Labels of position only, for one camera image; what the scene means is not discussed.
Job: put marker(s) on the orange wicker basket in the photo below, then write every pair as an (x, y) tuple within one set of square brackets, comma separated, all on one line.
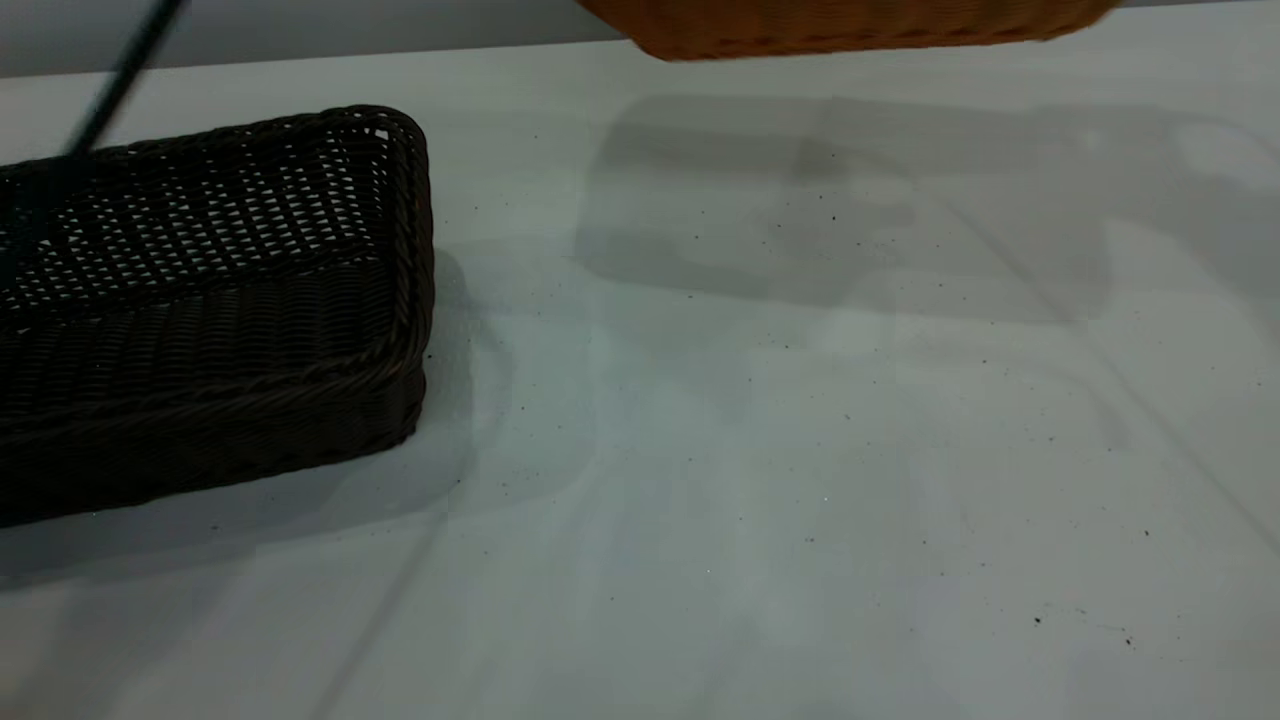
[(850, 25)]

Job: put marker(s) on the black wicker basket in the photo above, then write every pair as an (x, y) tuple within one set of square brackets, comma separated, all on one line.
[(200, 350)]

